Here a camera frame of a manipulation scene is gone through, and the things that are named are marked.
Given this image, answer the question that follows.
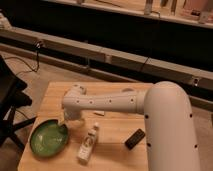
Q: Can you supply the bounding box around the white sponge block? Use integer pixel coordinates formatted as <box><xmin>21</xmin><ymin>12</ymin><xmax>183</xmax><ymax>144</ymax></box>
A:
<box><xmin>93</xmin><ymin>111</ymin><xmax>105</xmax><ymax>116</ymax></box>

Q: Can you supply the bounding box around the black office chair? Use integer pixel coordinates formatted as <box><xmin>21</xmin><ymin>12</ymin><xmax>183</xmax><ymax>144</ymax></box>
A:
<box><xmin>0</xmin><ymin>55</ymin><xmax>35</xmax><ymax>150</ymax></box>

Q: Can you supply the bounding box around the black remote control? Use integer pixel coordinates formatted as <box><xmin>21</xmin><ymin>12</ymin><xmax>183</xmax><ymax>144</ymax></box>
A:
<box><xmin>125</xmin><ymin>129</ymin><xmax>145</xmax><ymax>150</ymax></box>

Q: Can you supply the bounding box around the green ceramic bowl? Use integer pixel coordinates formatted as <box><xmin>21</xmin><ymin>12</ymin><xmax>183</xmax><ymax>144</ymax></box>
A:
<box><xmin>29</xmin><ymin>119</ymin><xmax>69</xmax><ymax>158</ymax></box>

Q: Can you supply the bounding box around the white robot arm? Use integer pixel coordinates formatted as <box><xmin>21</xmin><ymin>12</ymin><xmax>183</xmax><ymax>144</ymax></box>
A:
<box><xmin>62</xmin><ymin>81</ymin><xmax>200</xmax><ymax>171</ymax></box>

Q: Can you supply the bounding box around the white plastic bottle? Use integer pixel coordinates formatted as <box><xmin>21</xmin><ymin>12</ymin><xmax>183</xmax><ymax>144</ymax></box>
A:
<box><xmin>77</xmin><ymin>122</ymin><xmax>99</xmax><ymax>164</ymax></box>

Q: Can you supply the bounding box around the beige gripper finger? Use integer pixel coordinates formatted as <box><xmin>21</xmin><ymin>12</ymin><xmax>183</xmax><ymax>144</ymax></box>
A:
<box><xmin>60</xmin><ymin>124</ymin><xmax>67</xmax><ymax>130</ymax></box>

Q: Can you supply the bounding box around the black floor cable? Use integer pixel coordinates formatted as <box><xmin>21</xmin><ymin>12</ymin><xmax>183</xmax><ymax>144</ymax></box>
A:
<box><xmin>3</xmin><ymin>40</ymin><xmax>45</xmax><ymax>76</ymax></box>

